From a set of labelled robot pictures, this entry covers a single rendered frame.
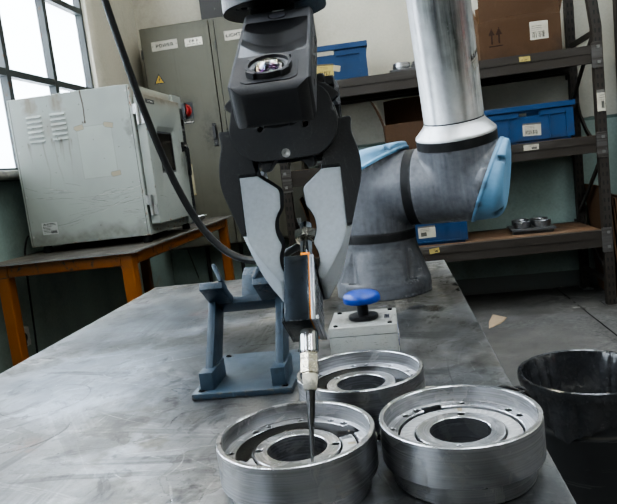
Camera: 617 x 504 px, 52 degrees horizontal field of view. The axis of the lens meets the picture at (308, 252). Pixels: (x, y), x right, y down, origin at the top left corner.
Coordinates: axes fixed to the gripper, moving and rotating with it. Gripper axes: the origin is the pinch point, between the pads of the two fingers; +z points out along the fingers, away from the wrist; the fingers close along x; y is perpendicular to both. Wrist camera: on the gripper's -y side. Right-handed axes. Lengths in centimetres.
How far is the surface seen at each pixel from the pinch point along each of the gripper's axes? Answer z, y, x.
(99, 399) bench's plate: 13.2, 17.0, 25.1
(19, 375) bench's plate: 13, 28, 41
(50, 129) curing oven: -35, 210, 127
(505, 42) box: -64, 352, -84
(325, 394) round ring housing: 9.4, 3.5, -0.1
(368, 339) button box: 10.2, 20.3, -3.0
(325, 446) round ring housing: 10.7, -2.6, -0.5
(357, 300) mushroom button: 6.4, 21.8, -2.2
